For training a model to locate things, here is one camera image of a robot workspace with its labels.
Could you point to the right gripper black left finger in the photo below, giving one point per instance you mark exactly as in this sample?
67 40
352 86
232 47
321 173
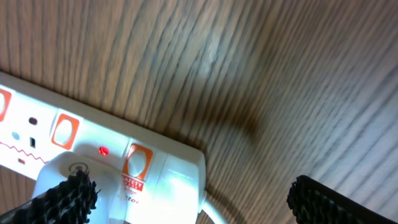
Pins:
69 202

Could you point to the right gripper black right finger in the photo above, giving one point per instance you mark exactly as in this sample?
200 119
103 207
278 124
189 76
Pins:
312 202

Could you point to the white power strip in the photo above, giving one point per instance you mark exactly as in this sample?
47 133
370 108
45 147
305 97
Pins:
47 137

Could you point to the white charger adapter plug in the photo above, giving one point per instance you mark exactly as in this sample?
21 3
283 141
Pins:
111 206

